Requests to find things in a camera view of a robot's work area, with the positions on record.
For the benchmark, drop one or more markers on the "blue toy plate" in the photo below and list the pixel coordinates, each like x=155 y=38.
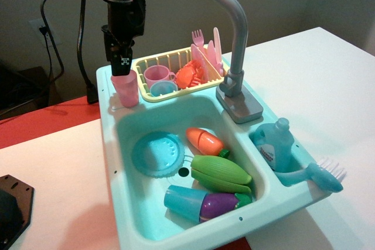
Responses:
x=158 y=154

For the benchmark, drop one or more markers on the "green toy corn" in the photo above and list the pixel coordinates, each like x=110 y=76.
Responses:
x=220 y=175

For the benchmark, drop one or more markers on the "pink toy fork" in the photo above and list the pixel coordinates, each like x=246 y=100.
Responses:
x=198 y=39

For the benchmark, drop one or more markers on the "teal toy sink unit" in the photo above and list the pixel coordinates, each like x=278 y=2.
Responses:
x=143 y=222

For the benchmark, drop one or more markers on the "pink toy plate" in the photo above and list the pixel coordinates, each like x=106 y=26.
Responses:
x=203 y=62

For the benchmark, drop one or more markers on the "black flexible gooseneck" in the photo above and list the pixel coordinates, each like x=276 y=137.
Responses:
x=91 y=91

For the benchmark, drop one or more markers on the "pink plastic cup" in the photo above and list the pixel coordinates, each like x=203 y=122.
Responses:
x=127 y=89

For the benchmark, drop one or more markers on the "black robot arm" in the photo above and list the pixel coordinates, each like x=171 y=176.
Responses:
x=125 y=22

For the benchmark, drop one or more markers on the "pink toy knife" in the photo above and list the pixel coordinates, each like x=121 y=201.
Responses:
x=217 y=44

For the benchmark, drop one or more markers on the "black mounting plate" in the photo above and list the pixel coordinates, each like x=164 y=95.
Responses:
x=16 y=209

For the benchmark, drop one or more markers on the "pink toy spoon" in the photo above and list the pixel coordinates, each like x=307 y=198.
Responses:
x=211 y=53

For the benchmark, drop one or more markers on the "purple toy eggplant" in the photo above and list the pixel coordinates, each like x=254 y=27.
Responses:
x=217 y=204

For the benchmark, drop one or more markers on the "yellow dish rack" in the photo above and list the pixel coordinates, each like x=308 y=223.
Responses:
x=173 y=60

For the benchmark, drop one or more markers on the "pink toy mug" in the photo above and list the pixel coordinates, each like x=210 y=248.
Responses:
x=156 y=73

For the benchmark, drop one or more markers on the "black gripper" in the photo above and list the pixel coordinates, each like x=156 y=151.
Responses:
x=126 y=20

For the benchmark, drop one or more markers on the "blue toy detergent bottle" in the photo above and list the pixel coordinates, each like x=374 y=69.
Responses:
x=274 y=141

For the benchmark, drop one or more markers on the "white wall outlet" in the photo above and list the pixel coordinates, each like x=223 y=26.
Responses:
x=39 y=28

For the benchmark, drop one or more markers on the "blue plastic cup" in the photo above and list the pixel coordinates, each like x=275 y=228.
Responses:
x=185 y=201

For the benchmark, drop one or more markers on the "grey toy faucet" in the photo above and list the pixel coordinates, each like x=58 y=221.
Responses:
x=235 y=98

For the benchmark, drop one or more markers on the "blue toy dish brush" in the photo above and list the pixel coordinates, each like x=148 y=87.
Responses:
x=327 y=174

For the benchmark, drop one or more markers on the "orange toy crab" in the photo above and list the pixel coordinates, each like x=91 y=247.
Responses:
x=190 y=75

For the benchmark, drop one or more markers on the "small blue toy cup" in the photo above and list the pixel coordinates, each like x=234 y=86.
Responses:
x=162 y=88

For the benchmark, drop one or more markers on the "orange toy carrot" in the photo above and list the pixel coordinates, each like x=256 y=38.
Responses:
x=206 y=143

